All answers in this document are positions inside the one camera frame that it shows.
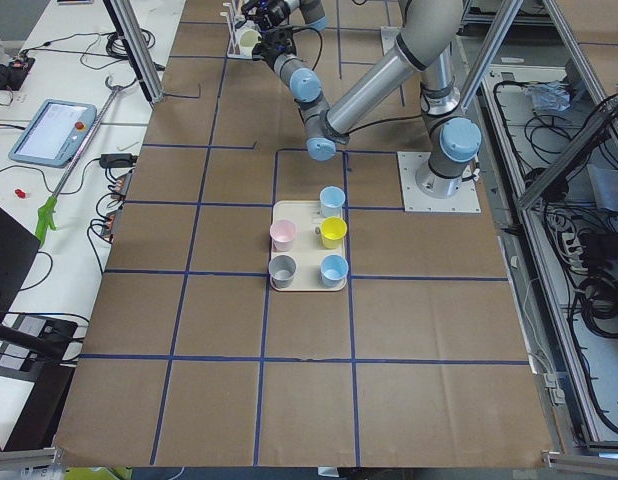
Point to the pink plastic cup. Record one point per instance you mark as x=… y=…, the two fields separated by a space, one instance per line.
x=282 y=233

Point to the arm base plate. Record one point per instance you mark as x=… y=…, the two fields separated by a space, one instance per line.
x=388 y=36
x=424 y=192

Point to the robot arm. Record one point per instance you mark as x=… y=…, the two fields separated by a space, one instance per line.
x=422 y=46
x=312 y=12

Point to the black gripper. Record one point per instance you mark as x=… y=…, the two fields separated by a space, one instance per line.
x=275 y=6
x=267 y=50

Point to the aluminium frame post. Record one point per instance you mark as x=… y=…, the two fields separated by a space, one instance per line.
x=129 y=31

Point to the yellow plastic cup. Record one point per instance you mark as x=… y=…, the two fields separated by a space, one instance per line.
x=332 y=231

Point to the green handled reacher grabber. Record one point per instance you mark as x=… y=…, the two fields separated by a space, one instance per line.
x=45 y=212

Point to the grey plastic cup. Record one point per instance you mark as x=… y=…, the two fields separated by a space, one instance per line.
x=282 y=269

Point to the light blue cup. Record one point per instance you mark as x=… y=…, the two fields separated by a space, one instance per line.
x=332 y=199
x=333 y=270

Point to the pale green plastic cup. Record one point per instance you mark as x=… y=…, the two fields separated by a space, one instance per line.
x=248 y=38

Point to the black power adapter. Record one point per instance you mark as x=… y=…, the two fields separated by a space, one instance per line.
x=117 y=160

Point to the teach pendant tablet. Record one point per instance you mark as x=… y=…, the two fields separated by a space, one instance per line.
x=54 y=134

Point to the cream plastic tray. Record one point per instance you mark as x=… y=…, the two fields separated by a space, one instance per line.
x=307 y=250

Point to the white wire cup rack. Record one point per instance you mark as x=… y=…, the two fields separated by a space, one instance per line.
x=235 y=21

